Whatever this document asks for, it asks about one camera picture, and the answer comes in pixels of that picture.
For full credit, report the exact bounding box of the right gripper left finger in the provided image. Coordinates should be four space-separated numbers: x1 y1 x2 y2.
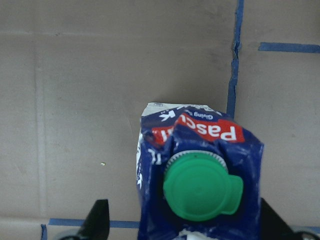
58 199 110 240

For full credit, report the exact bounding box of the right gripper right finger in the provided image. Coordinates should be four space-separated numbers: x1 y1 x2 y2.
260 198 320 240

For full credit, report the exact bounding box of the blue white milk carton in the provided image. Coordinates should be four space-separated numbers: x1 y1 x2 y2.
136 102 264 240

